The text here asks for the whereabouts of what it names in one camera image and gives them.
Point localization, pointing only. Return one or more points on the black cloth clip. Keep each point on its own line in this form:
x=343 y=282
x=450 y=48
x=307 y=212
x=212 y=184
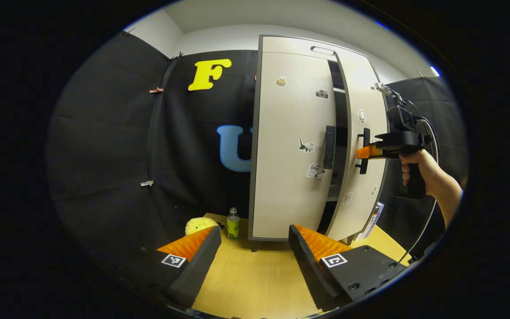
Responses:
x=177 y=56

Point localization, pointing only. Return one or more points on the white cabinet top flap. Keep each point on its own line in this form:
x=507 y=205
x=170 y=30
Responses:
x=290 y=44

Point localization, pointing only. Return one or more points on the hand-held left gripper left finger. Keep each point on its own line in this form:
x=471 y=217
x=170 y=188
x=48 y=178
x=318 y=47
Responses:
x=195 y=274

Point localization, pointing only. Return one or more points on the green label bottle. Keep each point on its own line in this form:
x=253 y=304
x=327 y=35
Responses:
x=233 y=227

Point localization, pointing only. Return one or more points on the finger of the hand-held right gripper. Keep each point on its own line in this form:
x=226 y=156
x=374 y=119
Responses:
x=368 y=151

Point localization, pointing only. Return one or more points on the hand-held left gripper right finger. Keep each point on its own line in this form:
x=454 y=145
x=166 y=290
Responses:
x=310 y=272

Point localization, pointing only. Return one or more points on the flat printed package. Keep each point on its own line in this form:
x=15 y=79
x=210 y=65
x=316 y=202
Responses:
x=372 y=220

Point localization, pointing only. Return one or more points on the pink cloth clip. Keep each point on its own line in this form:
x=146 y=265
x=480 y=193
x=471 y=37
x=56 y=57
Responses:
x=156 y=90

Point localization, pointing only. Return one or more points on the cabinet door with camera sticker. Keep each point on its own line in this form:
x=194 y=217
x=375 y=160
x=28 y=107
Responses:
x=290 y=190

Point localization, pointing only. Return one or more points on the yellow plush toy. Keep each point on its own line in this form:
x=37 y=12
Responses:
x=199 y=225

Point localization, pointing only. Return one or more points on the white double-door shoe cabinet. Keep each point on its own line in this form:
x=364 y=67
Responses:
x=257 y=133

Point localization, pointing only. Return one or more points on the cabinet door with headphone sticker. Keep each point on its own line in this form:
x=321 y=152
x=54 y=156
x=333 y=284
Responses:
x=368 y=195

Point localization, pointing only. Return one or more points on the white cloth clip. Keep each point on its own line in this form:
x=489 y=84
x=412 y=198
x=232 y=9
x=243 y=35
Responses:
x=147 y=183

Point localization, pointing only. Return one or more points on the black backdrop cloth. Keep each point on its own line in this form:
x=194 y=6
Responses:
x=104 y=155

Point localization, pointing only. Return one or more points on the ceiling light panel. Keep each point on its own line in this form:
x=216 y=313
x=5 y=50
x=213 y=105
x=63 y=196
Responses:
x=434 y=71

